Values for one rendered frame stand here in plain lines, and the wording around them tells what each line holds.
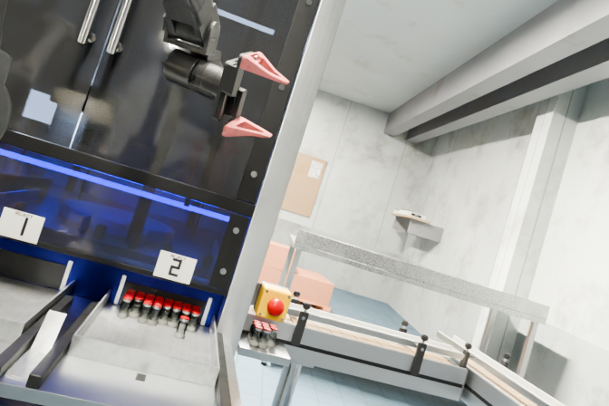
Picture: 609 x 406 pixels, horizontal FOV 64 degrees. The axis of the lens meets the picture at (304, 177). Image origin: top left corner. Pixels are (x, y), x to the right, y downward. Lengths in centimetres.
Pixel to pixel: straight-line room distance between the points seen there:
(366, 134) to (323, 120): 83
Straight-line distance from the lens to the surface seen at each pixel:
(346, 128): 897
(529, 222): 517
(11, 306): 115
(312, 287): 615
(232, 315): 120
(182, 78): 84
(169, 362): 96
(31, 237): 122
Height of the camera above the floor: 124
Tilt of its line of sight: 3 degrees up
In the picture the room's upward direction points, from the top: 17 degrees clockwise
